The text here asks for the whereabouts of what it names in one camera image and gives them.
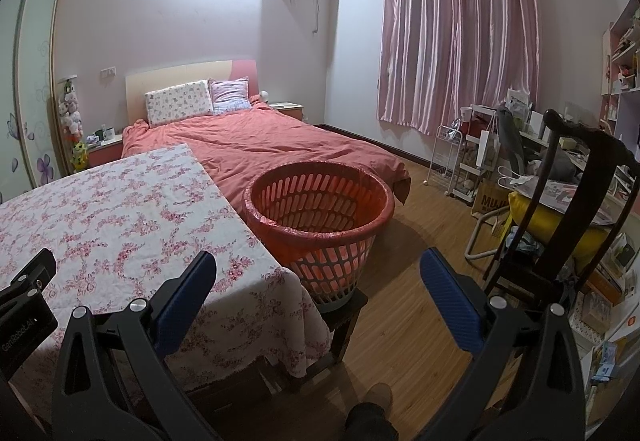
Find flower print wardrobe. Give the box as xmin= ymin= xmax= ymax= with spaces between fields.
xmin=0 ymin=0 xmax=63 ymax=202

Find cream and pink headboard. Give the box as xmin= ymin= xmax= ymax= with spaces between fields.
xmin=125 ymin=60 xmax=261 ymax=124

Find white paper bag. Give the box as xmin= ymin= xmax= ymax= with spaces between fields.
xmin=477 ymin=130 xmax=501 ymax=169

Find orange laundry basket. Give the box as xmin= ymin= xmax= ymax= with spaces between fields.
xmin=242 ymin=161 xmax=396 ymax=314

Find person's leg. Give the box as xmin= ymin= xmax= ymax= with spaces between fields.
xmin=345 ymin=402 xmax=398 ymax=441

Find pink striped pillow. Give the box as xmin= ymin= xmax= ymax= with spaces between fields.
xmin=209 ymin=77 xmax=252 ymax=114

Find dark wooden chair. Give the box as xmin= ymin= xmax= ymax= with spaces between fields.
xmin=482 ymin=108 xmax=635 ymax=322

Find grey office chair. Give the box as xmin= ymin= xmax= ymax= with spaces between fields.
xmin=465 ymin=108 xmax=531 ymax=262

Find dark wooden stool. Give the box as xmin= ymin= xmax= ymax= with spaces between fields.
xmin=300 ymin=288 xmax=370 ymax=363

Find pink curtain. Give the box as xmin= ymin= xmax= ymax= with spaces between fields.
xmin=377 ymin=0 xmax=543 ymax=136

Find hanging plush toys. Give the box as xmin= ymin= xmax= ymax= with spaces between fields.
xmin=57 ymin=78 xmax=88 ymax=172

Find pile of boxes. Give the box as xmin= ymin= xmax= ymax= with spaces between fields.
xmin=565 ymin=231 xmax=640 ymax=422

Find pink and white bookshelf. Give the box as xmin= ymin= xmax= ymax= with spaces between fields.
xmin=597 ymin=0 xmax=640 ymax=142

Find bed with red duvet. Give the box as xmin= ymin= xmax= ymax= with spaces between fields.
xmin=121 ymin=96 xmax=412 ymax=222

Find white wire cart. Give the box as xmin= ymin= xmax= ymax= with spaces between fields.
xmin=426 ymin=123 xmax=466 ymax=196

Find brown paper bag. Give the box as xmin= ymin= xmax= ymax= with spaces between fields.
xmin=472 ymin=178 xmax=513 ymax=216

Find white shelf cart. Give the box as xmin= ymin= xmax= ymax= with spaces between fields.
xmin=457 ymin=105 xmax=501 ymax=206

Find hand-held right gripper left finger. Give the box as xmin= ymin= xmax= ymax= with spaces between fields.
xmin=51 ymin=250 xmax=217 ymax=441

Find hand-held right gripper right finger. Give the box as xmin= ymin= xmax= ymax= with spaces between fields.
xmin=419 ymin=247 xmax=587 ymax=441

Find floral tablecloth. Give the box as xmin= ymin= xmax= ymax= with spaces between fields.
xmin=0 ymin=143 xmax=332 ymax=392

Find brown slipper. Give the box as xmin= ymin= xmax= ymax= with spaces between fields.
xmin=361 ymin=382 xmax=393 ymax=414

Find pink nightstand by curtain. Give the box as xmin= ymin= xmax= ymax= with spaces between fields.
xmin=270 ymin=102 xmax=306 ymax=122

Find floral pillow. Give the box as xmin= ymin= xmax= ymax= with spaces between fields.
xmin=144 ymin=80 xmax=215 ymax=126

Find pink nightstand with mug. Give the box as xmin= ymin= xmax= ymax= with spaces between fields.
xmin=86 ymin=133 xmax=124 ymax=168

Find yellow cushion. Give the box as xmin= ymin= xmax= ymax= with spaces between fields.
xmin=507 ymin=191 xmax=611 ymax=272

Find newspaper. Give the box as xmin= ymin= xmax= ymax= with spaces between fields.
xmin=542 ymin=178 xmax=616 ymax=224

